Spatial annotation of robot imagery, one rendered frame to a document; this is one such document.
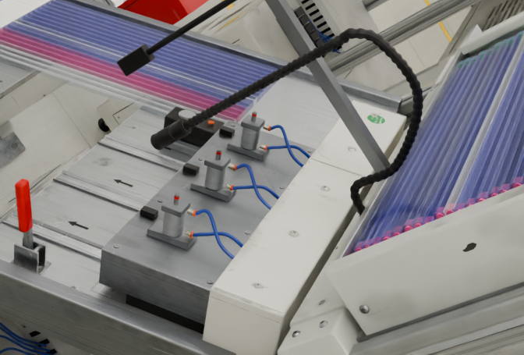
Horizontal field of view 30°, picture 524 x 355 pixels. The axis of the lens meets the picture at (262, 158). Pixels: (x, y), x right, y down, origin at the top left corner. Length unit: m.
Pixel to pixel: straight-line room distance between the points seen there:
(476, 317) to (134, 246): 0.40
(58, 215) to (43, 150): 1.50
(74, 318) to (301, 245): 0.26
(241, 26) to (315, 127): 1.07
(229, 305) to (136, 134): 0.45
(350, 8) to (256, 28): 0.57
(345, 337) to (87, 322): 0.30
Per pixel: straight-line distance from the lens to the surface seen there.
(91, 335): 1.08
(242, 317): 0.99
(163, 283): 1.04
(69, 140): 2.78
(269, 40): 2.55
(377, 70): 3.00
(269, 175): 1.21
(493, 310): 0.82
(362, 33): 0.88
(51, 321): 1.10
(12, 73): 1.51
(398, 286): 0.86
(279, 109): 1.49
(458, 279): 0.85
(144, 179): 1.28
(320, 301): 0.95
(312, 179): 1.18
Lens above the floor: 1.86
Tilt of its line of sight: 33 degrees down
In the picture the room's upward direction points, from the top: 63 degrees clockwise
